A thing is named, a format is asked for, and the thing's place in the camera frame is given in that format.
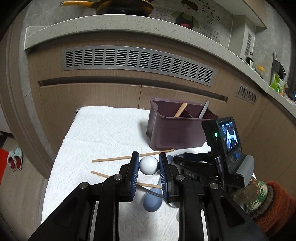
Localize green packaged goods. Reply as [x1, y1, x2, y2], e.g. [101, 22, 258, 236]
[269, 74, 288, 95]

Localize pair of slippers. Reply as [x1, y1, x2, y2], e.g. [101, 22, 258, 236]
[7, 148, 23, 172]

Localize wooden spoon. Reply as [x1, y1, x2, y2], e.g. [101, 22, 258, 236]
[174, 102, 188, 118]

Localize dark sauce bottle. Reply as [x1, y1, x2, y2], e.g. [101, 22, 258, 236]
[246, 52, 254, 67]

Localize grey stone countertop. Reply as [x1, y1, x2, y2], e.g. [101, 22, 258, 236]
[23, 15, 295, 116]

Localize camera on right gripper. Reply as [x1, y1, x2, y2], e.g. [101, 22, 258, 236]
[202, 117, 254, 188]

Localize white ball-end stirrer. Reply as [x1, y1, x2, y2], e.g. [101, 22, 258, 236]
[139, 156, 159, 175]

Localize yellow lid jar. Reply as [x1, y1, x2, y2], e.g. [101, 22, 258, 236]
[256, 65, 266, 78]

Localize metal spoon smiley handle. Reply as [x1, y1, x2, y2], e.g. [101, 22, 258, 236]
[137, 186, 164, 198]

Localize long grey vent grille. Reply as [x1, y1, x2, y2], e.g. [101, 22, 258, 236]
[61, 45, 217, 86]

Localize camouflage gloved right hand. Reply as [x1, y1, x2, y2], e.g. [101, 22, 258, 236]
[231, 177, 274, 218]

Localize cartoon couple wall sticker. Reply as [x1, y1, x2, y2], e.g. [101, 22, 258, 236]
[150, 0, 221, 30]

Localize small grey vent grille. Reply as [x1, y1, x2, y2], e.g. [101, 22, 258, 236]
[235, 83, 258, 104]

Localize red floor mat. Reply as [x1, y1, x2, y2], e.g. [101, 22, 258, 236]
[0, 149, 9, 183]

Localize yellow frying pan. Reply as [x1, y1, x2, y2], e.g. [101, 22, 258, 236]
[59, 0, 154, 17]

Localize orange sleeve right forearm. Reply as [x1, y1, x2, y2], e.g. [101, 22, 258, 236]
[253, 181, 295, 238]

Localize purple utensil holder box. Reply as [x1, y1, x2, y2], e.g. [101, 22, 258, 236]
[147, 98, 218, 151]

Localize white textured table cloth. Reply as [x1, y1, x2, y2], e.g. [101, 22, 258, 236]
[41, 105, 258, 241]

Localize wooden chopstick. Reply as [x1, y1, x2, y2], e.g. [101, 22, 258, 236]
[92, 149, 174, 163]
[91, 171, 162, 189]

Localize dark translucent plastic spoon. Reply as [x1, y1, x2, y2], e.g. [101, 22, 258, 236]
[198, 100, 209, 119]

